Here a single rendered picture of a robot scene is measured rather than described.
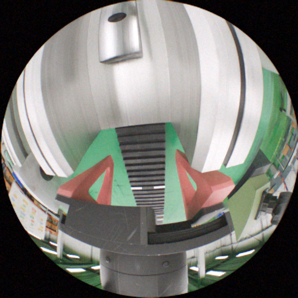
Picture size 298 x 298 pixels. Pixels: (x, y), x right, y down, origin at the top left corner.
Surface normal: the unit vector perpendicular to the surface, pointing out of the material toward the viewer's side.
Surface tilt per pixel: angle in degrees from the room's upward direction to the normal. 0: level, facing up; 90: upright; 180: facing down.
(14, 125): 90
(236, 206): 90
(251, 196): 90
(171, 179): 0
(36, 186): 90
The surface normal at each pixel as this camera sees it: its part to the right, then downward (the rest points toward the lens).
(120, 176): 0.02, 0.60
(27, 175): 1.00, -0.08
